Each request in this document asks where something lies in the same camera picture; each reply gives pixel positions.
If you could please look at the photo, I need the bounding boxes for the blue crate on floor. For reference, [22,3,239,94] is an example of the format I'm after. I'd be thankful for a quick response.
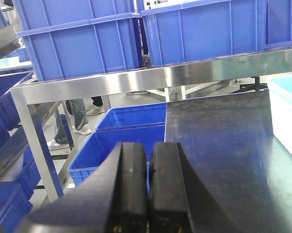
[68,125,165,186]
[95,102,167,132]

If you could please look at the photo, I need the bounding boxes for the left rack with blue bins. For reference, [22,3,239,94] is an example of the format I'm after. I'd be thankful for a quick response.
[0,0,64,233]

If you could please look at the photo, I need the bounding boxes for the blue crate left on shelf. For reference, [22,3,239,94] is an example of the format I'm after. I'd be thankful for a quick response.
[14,0,142,81]

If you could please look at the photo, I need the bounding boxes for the light blue plastic tub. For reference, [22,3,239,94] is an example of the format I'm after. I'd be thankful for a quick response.
[268,75,292,155]

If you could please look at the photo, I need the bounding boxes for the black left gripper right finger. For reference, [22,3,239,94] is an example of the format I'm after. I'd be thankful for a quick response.
[149,142,236,233]

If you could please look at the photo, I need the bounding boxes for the blue crate on shelf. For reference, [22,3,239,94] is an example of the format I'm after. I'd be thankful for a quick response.
[139,0,267,67]
[14,0,142,81]

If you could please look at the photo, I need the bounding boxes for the blue crate on floor far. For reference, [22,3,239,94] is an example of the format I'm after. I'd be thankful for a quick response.
[95,102,167,132]

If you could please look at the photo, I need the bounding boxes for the blue crate with white label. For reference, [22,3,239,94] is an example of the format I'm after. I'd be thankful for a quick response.
[265,0,292,49]

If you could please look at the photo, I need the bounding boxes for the blue crate middle on shelf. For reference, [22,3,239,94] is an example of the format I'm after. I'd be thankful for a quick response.
[139,0,267,67]

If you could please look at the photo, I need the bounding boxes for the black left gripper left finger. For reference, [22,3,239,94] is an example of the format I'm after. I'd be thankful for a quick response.
[17,143,148,233]

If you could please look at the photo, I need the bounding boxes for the stainless steel upper shelf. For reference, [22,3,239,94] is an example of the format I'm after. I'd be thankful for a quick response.
[11,47,292,203]

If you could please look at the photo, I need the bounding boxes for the blue crate on floor near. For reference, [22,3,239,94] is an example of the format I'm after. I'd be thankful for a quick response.
[68,125,165,186]

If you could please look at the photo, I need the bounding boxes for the person legs in jeans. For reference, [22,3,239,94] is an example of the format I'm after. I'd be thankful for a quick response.
[47,96,105,151]

